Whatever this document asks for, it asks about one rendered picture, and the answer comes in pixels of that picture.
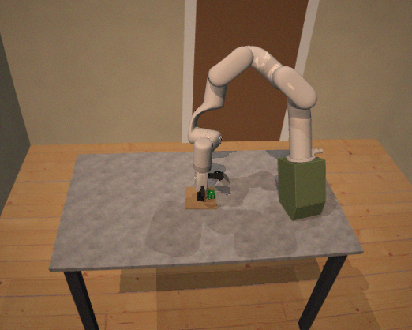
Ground green die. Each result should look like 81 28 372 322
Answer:
207 190 215 199

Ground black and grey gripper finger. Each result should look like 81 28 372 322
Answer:
197 186 205 201

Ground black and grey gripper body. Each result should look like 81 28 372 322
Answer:
194 170 209 192

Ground orange flat mat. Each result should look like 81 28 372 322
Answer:
185 187 217 209

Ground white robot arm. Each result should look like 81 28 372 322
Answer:
188 46 323 173

